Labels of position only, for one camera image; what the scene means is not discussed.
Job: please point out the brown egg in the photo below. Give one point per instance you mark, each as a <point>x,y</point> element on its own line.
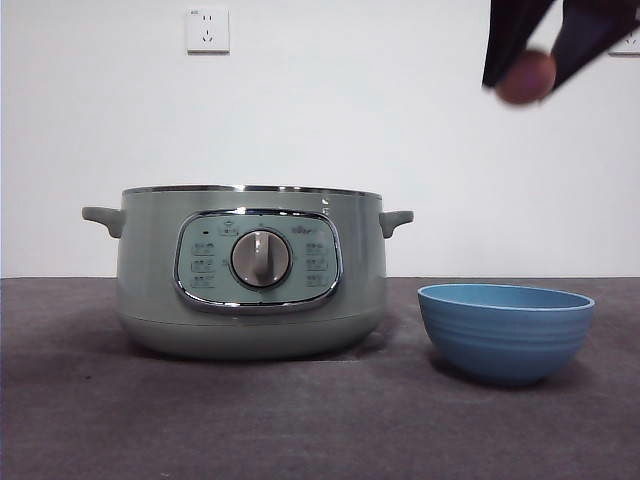
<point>527,77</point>

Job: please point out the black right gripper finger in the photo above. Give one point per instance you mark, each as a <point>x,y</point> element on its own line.
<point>510,30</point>
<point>595,30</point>

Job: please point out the blue ribbed bowl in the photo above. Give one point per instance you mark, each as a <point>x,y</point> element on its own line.
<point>505,345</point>

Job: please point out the pale green electric steamer pot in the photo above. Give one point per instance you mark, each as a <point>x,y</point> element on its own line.
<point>150,280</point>

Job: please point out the white wall socket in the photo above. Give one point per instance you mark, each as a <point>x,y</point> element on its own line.
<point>627,47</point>
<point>207,31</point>

